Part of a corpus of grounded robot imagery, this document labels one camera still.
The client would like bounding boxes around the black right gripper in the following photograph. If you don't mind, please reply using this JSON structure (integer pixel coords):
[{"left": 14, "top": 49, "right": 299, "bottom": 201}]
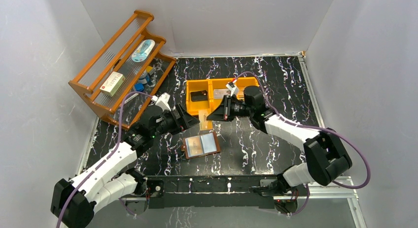
[{"left": 207, "top": 95, "right": 254, "bottom": 122}]

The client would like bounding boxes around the tan gold credit card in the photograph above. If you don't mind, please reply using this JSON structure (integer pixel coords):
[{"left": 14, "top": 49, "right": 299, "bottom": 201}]
[{"left": 198, "top": 109, "right": 213, "bottom": 131}]

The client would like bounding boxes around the orange leather card holder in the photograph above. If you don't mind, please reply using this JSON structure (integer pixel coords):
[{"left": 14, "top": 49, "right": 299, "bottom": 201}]
[{"left": 181, "top": 132, "right": 221, "bottom": 159}]

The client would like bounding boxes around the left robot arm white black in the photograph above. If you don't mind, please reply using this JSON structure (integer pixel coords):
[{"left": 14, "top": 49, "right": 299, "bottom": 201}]
[{"left": 51, "top": 104, "right": 200, "bottom": 228}]

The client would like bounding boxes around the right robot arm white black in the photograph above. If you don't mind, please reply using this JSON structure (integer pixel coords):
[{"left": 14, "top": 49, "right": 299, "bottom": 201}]
[{"left": 207, "top": 86, "right": 352, "bottom": 195}]

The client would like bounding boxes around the grey card in bin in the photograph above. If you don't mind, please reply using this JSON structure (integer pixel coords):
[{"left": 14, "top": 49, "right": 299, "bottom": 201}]
[{"left": 213, "top": 89, "right": 230, "bottom": 99}]

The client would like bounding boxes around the black card in bin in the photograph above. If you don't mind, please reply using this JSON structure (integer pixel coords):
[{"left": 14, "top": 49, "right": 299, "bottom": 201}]
[{"left": 190, "top": 90, "right": 208, "bottom": 102}]

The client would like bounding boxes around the yellow left bin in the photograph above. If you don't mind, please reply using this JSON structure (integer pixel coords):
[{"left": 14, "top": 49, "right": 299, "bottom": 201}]
[{"left": 186, "top": 79, "right": 210, "bottom": 116}]

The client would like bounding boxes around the yellow bin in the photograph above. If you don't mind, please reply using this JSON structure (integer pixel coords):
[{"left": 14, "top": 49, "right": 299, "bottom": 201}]
[
  {"left": 186, "top": 79, "right": 210, "bottom": 116},
  {"left": 210, "top": 78, "right": 233, "bottom": 112},
  {"left": 235, "top": 77, "right": 259, "bottom": 100}
]

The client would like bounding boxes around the yellow middle bin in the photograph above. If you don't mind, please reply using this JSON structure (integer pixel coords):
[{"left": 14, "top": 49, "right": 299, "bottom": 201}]
[{"left": 210, "top": 78, "right": 233, "bottom": 112}]

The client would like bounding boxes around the yellow right bin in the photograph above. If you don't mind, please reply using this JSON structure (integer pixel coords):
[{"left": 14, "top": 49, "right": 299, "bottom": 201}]
[{"left": 235, "top": 77, "right": 259, "bottom": 100}]

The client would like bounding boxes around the blue small cube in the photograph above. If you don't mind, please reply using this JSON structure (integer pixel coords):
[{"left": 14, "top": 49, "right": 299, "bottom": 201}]
[{"left": 133, "top": 83, "right": 144, "bottom": 92}]

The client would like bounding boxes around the blue white tape roll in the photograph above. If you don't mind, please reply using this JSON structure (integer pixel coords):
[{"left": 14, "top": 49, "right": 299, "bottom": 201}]
[{"left": 138, "top": 70, "right": 150, "bottom": 85}]

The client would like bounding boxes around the white marker pen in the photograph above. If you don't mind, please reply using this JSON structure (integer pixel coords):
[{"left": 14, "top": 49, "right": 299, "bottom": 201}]
[{"left": 124, "top": 93, "right": 139, "bottom": 104}]

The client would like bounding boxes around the yellow small block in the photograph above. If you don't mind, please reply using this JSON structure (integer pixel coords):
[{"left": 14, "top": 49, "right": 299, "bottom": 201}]
[{"left": 146, "top": 66, "right": 156, "bottom": 75}]

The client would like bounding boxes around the orange wooden shelf rack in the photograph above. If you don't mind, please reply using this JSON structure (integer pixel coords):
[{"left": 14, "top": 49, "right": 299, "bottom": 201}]
[{"left": 69, "top": 10, "right": 176, "bottom": 126}]

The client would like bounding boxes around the white blue oval case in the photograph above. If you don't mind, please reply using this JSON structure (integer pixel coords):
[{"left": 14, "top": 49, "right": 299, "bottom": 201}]
[{"left": 131, "top": 39, "right": 155, "bottom": 63}]

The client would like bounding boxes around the white red box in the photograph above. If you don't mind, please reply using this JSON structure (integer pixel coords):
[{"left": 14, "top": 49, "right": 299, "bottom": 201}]
[{"left": 100, "top": 71, "right": 125, "bottom": 97}]

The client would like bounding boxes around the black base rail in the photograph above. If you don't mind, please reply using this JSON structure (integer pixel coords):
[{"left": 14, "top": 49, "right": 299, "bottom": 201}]
[{"left": 116, "top": 175, "right": 309, "bottom": 214}]

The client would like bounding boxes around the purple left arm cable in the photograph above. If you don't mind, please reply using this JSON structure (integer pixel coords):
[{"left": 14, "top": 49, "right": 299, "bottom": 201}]
[{"left": 55, "top": 91, "right": 154, "bottom": 228}]

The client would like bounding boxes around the aluminium frame rail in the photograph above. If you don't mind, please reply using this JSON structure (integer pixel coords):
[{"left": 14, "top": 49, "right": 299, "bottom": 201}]
[{"left": 57, "top": 176, "right": 367, "bottom": 228}]

